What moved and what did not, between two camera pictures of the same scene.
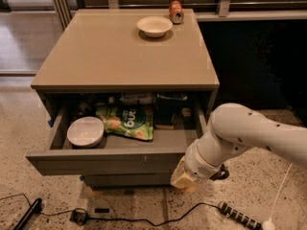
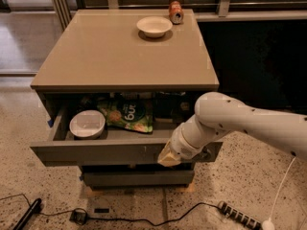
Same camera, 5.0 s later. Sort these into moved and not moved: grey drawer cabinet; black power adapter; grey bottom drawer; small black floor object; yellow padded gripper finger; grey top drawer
Moved: grey top drawer; yellow padded gripper finger
Not moved: grey drawer cabinet; grey bottom drawer; small black floor object; black power adapter
